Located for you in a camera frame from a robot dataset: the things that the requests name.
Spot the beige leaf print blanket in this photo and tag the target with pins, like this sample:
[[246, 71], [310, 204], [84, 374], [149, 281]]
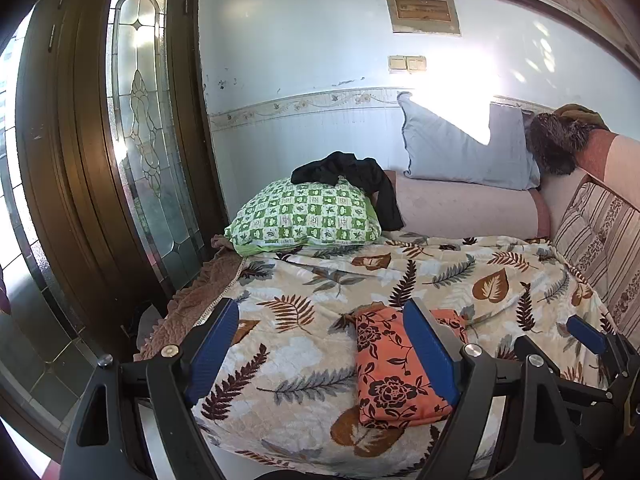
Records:
[[321, 375]]

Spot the green white patterned pillow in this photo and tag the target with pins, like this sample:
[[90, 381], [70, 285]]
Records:
[[285, 215]]

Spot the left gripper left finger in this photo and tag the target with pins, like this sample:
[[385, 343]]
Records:
[[106, 439]]

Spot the beige wall switch plate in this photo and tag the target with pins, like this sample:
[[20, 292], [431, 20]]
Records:
[[402, 63]]

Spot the olive cloth on backrest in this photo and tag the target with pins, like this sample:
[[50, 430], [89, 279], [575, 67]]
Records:
[[581, 113]]

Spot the pink quilted bolster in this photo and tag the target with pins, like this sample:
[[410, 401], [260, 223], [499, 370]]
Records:
[[459, 210]]

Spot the framed wall plaque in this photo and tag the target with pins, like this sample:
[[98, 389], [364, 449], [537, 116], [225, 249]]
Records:
[[424, 17]]

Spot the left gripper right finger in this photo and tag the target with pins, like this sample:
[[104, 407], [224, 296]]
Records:
[[535, 440]]

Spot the wooden stained glass door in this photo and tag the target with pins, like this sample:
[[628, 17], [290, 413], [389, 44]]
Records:
[[109, 192]]

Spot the pink sofa backrest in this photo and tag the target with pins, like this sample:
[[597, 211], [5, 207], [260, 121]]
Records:
[[608, 159]]

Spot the dark furry cushion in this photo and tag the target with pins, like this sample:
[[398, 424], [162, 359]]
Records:
[[554, 142]]

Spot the light blue grey pillow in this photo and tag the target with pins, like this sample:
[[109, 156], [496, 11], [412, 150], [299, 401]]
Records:
[[440, 151]]

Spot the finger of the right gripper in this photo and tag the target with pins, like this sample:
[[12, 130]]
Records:
[[618, 359], [572, 395]]

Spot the black garment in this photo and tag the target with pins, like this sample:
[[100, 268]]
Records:
[[365, 174]]

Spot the orange black floral shirt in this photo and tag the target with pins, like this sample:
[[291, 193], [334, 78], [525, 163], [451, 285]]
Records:
[[393, 390]]

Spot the striped floral cushion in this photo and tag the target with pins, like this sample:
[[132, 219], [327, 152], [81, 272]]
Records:
[[599, 235]]

